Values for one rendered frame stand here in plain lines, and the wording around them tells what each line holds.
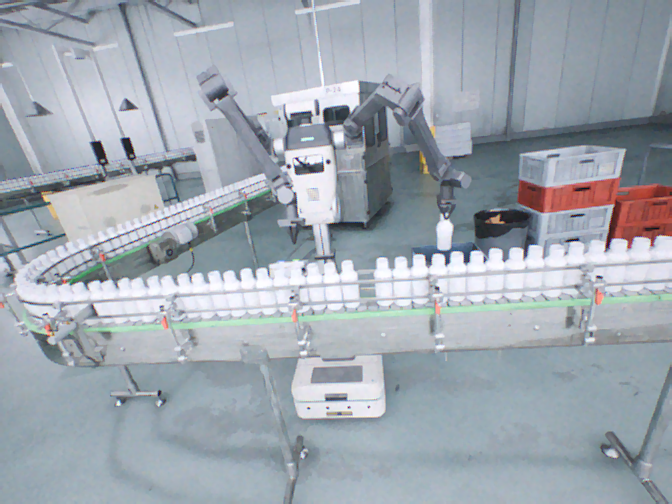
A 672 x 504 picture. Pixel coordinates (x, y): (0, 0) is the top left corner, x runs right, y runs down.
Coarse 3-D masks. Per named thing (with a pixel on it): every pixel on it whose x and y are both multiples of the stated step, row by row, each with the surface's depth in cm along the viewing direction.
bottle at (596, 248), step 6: (594, 240) 99; (594, 246) 97; (600, 246) 96; (588, 252) 99; (594, 252) 97; (600, 252) 97; (588, 258) 98; (594, 258) 97; (600, 258) 97; (606, 258) 97; (594, 270) 98; (600, 270) 98; (594, 276) 99; (582, 282) 102
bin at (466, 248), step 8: (416, 248) 166; (424, 248) 166; (432, 248) 165; (456, 248) 164; (464, 248) 164; (472, 248) 163; (432, 256) 167; (448, 256) 166; (464, 256) 165; (448, 264) 168
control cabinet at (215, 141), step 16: (192, 128) 618; (208, 128) 610; (224, 128) 648; (208, 144) 619; (224, 144) 650; (208, 160) 634; (224, 160) 652; (240, 160) 695; (208, 176) 651; (224, 176) 654; (240, 176) 697; (208, 192) 668
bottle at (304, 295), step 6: (294, 270) 107; (300, 270) 108; (294, 276) 108; (300, 276) 109; (294, 282) 108; (300, 282) 108; (306, 282) 111; (300, 294) 109; (306, 294) 111; (300, 300) 110; (306, 300) 111; (306, 306) 112
